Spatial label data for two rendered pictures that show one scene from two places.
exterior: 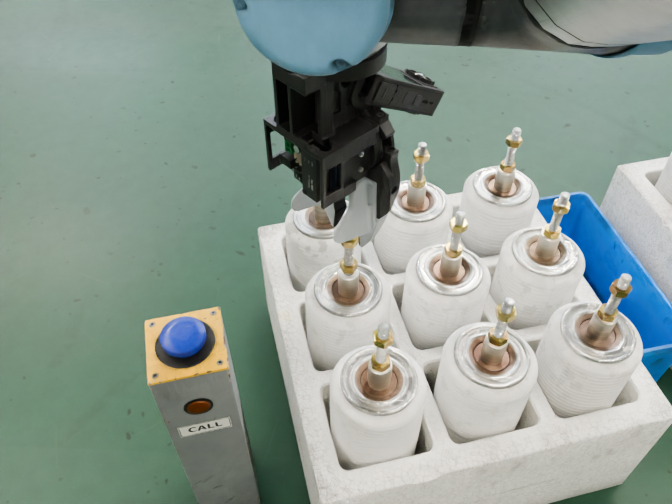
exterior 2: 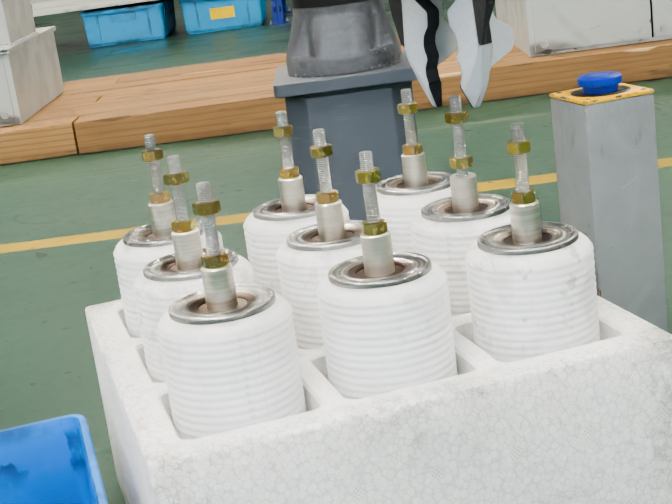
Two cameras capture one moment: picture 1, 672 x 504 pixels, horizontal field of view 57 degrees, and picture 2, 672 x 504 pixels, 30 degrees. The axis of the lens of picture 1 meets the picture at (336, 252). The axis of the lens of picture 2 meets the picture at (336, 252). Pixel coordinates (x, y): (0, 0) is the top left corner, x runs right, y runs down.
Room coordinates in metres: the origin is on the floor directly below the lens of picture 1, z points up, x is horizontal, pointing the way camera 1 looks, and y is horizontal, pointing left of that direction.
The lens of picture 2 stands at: (1.45, -0.15, 0.52)
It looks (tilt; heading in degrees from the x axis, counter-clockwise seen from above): 16 degrees down; 179
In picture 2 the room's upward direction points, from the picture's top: 8 degrees counter-clockwise
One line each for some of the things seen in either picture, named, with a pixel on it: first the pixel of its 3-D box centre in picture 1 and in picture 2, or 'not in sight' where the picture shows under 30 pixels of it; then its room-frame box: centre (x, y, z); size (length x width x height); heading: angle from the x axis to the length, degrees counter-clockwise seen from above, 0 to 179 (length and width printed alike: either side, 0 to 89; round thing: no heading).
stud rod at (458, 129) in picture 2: (348, 253); (459, 141); (0.43, -0.01, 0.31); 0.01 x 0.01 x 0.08
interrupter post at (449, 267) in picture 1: (450, 262); (330, 221); (0.46, -0.13, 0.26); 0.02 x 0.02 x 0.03
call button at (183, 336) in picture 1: (184, 339); (600, 85); (0.32, 0.14, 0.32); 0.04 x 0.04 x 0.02
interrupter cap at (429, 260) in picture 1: (449, 270); (332, 236); (0.46, -0.13, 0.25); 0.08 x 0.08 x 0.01
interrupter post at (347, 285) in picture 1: (348, 281); (464, 194); (0.43, -0.01, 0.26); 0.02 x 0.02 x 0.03
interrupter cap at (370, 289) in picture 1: (348, 289); (466, 209); (0.43, -0.01, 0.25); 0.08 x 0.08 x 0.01
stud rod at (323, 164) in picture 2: (455, 238); (324, 175); (0.46, -0.13, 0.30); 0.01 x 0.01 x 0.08
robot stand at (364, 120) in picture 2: not in sight; (358, 177); (-0.20, -0.07, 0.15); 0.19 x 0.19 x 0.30; 88
